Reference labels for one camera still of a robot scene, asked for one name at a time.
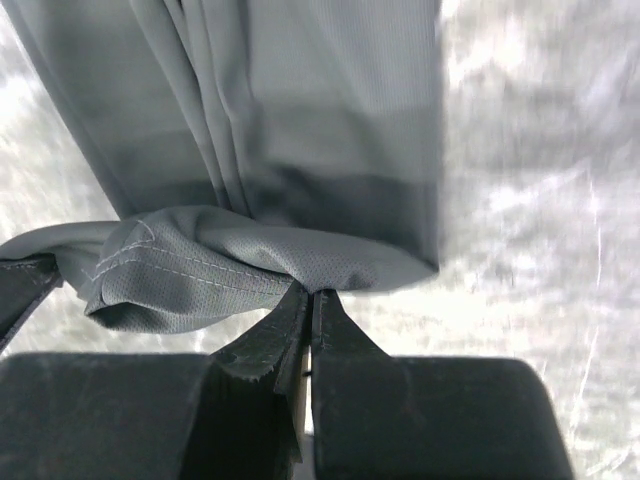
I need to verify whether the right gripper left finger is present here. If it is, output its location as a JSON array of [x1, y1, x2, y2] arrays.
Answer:
[[1, 284, 308, 479]]

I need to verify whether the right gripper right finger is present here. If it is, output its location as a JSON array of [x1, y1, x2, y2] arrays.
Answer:
[[311, 290, 574, 479]]

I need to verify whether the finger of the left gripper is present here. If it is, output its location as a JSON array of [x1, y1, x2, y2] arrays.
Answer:
[[0, 254, 63, 350]]

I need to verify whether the dark grey t shirt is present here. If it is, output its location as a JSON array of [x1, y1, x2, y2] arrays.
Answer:
[[1, 1, 443, 333]]

